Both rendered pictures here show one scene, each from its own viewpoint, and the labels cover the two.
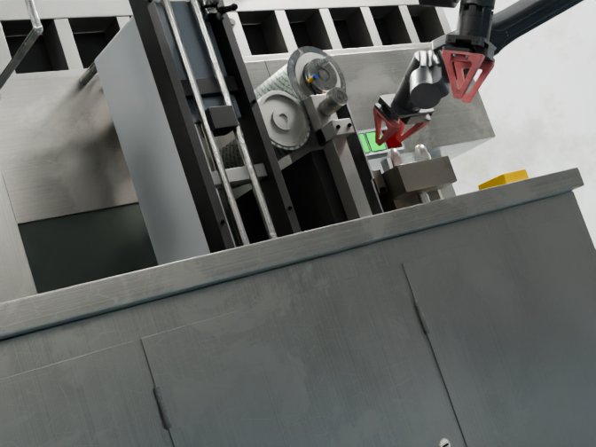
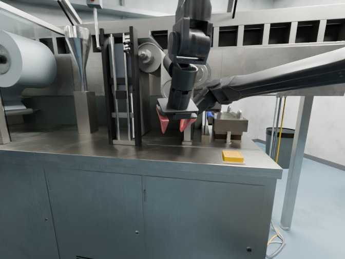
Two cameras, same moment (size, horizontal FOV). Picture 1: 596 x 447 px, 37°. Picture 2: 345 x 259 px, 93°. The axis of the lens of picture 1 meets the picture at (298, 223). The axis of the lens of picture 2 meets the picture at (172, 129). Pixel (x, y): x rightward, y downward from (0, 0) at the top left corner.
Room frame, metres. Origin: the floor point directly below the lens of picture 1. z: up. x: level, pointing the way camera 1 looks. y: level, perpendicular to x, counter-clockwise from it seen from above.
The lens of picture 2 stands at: (1.15, -0.70, 1.15)
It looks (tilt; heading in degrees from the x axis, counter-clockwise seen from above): 12 degrees down; 48
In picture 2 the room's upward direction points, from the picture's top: straight up
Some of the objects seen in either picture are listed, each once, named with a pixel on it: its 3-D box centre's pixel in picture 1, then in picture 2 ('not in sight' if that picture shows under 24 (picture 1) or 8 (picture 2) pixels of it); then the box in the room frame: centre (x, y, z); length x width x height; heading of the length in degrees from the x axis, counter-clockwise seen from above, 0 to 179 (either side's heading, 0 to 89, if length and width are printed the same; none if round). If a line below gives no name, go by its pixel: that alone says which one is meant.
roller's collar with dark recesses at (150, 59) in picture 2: not in sight; (146, 57); (1.65, 0.05, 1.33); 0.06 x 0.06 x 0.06; 38
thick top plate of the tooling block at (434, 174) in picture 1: (370, 202); (225, 119); (2.06, -0.17, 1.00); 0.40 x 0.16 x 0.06; 38
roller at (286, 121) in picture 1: (250, 142); (176, 90); (1.85, 0.04, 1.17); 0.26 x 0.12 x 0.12; 38
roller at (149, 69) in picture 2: not in sight; (154, 62); (1.77, 0.15, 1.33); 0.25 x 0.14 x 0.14; 38
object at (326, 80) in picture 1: (320, 76); (195, 74); (1.81, -0.14, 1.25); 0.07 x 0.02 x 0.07; 128
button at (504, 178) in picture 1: (503, 182); (232, 156); (1.74, -0.40, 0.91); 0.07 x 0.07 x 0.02; 38
